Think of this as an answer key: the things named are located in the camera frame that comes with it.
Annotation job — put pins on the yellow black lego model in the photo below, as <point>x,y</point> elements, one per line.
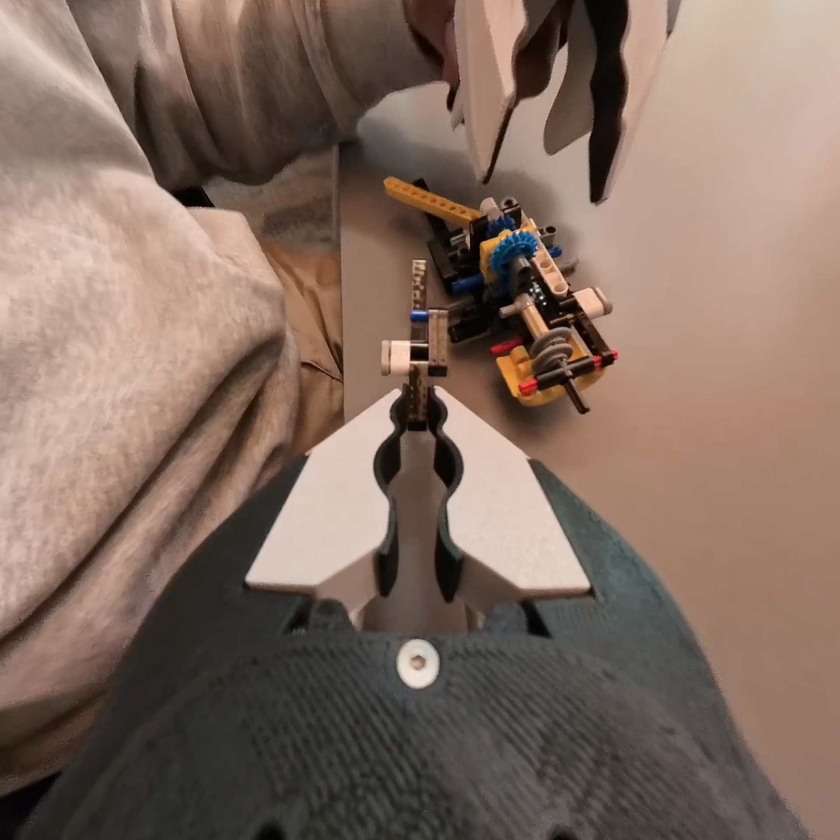
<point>518,262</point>

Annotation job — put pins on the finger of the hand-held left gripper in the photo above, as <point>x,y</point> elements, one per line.
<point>568,98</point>
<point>485,79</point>

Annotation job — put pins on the person's left hand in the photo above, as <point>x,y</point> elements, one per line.
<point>436,33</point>

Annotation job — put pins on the tan trousers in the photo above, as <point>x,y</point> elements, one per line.
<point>315,315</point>

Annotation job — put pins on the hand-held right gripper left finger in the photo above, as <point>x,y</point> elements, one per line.
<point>328,512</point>

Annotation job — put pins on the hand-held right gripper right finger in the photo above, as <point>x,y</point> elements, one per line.
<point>512,525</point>

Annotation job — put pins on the small lego subassembly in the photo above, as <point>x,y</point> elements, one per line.
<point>418,289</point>

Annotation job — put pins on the grey zip sweatshirt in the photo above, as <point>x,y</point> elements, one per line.
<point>98,394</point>

